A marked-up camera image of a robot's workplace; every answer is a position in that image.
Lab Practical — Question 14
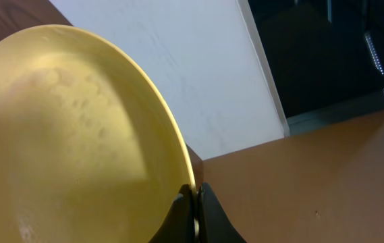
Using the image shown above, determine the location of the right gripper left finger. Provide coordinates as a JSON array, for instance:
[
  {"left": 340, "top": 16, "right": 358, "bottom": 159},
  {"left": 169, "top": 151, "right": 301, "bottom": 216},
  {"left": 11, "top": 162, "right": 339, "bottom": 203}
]
[{"left": 149, "top": 184, "right": 195, "bottom": 243}]

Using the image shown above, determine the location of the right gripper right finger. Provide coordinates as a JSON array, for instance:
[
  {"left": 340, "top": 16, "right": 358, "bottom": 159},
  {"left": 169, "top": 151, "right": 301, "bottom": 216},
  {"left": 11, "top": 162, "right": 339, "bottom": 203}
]
[{"left": 198, "top": 182, "right": 246, "bottom": 243}]

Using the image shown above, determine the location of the yellow plate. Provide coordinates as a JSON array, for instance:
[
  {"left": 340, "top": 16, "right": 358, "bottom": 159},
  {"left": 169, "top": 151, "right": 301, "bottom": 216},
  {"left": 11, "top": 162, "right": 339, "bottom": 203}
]
[{"left": 0, "top": 24, "right": 196, "bottom": 242}]

